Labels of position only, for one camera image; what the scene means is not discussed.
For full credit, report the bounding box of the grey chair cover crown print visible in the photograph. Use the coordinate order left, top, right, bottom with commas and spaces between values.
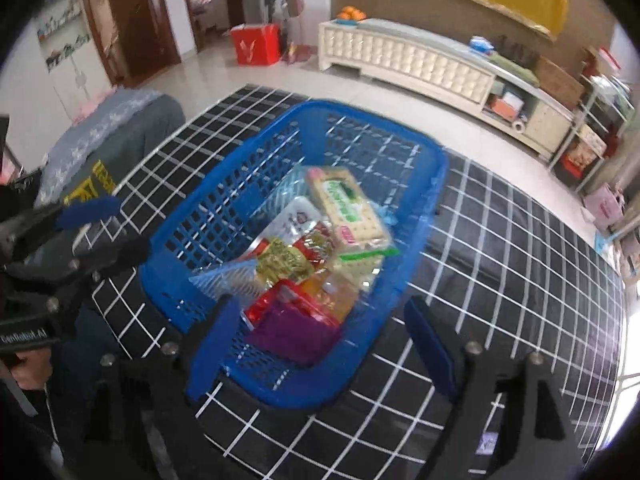
37, 88, 187, 223

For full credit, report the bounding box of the brown wooden door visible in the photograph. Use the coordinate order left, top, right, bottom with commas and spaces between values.
79, 0, 182, 89

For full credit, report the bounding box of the purple cracker packet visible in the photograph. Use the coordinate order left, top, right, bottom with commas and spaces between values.
254, 239, 315, 287

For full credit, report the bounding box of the pink gift bag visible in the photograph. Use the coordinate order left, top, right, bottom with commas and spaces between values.
583, 182, 627, 232

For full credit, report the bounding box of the blue plastic basket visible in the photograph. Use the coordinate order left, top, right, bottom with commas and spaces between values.
138, 99, 450, 410

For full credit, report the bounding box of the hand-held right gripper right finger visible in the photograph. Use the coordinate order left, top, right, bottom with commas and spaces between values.
403, 296, 582, 480

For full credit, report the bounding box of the white snack packet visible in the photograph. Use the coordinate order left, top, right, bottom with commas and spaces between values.
271, 197, 322, 242

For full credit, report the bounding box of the purple snack packet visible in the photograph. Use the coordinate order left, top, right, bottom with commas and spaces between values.
249, 304, 342, 367

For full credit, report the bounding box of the orange box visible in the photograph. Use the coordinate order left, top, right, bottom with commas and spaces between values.
489, 97, 524, 122

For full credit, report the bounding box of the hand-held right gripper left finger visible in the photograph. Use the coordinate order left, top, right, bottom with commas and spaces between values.
65, 293, 242, 480

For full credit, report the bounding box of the person's left hand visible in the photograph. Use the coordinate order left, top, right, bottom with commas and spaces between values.
10, 347, 55, 392

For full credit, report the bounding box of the green cracker packet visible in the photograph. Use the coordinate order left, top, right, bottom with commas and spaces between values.
304, 167, 402, 262

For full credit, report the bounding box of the orange snack packet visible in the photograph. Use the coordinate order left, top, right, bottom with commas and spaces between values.
309, 269, 373, 323

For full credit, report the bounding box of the white shelf rack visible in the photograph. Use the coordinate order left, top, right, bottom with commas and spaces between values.
549, 74, 632, 194

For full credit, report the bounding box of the small red snack packet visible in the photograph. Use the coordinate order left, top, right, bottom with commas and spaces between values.
294, 224, 337, 267

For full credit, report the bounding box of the white tv cabinet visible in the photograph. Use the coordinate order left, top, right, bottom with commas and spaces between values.
318, 17, 577, 162

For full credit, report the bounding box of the person's left forearm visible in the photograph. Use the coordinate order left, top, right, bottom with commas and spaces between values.
0, 379, 68, 480

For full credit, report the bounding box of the red chip packet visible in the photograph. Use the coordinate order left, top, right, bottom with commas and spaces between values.
244, 280, 321, 328

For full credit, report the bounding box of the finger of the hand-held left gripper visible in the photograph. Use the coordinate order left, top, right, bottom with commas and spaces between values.
70, 233, 152, 279
7, 196, 123, 247

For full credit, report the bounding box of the pink cloth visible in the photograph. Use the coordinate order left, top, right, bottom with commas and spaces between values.
74, 94, 109, 122

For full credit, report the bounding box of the red food gift box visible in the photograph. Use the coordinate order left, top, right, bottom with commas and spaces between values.
564, 139, 602, 172

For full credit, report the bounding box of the cardboard box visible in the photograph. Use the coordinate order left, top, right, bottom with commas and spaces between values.
532, 54, 587, 112

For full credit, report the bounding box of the green folded cloth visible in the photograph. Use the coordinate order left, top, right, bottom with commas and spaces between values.
487, 52, 542, 87

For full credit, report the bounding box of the black white checkered tablecloth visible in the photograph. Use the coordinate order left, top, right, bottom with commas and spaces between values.
90, 85, 629, 477

